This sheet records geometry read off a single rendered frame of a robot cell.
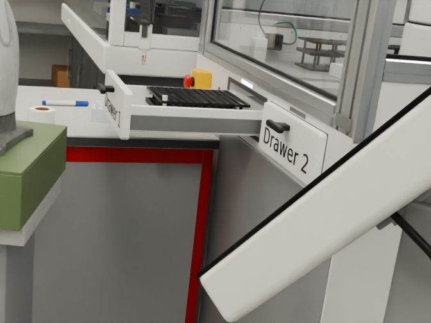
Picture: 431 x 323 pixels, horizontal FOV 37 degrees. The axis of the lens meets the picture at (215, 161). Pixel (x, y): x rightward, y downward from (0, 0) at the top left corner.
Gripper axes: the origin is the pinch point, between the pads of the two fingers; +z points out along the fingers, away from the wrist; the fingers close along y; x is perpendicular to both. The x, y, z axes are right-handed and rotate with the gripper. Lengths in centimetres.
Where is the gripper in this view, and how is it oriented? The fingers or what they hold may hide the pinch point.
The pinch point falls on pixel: (145, 36)
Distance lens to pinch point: 182.4
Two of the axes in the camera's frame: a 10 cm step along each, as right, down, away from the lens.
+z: -1.1, 9.5, 2.9
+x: -9.9, -1.3, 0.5
